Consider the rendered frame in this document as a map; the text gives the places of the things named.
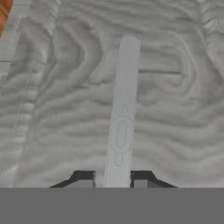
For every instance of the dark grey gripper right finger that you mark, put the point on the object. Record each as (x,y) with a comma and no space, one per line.
(141,178)

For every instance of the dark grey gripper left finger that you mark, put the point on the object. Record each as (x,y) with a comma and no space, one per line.
(84,178)

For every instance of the grey wood grain cabinet door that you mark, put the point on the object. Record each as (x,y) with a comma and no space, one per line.
(178,131)

